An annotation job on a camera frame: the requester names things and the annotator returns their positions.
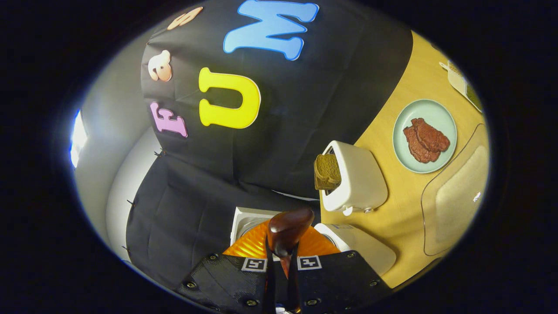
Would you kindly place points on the brown bread slice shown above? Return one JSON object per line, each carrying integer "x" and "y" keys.
{"x": 327, "y": 172}

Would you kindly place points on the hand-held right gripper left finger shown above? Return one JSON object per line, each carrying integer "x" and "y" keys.
{"x": 270, "y": 285}

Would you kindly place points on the pile of yellow soybeans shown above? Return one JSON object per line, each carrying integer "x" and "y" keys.
{"x": 454, "y": 68}

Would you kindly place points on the white divided dish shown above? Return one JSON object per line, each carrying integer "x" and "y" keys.
{"x": 457, "y": 83}

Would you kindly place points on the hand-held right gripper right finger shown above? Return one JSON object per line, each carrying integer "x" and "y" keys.
{"x": 292, "y": 285}

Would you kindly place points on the pile of green mung beans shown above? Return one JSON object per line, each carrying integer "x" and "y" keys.
{"x": 474, "y": 98}

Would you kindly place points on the black backdrop cloth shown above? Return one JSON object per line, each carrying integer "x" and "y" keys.
{"x": 296, "y": 131}

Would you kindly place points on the pale green plate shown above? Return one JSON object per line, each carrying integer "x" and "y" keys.
{"x": 429, "y": 109}

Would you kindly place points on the brown wooden spoon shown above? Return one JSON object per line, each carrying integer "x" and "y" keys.
{"x": 287, "y": 229}

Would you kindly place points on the clear rice container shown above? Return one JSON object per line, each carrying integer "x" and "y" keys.
{"x": 429, "y": 200}

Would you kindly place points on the ceiling light panel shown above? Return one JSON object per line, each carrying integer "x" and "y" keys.
{"x": 78, "y": 139}

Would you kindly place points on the white toaster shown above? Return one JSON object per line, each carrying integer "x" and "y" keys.
{"x": 359, "y": 179}

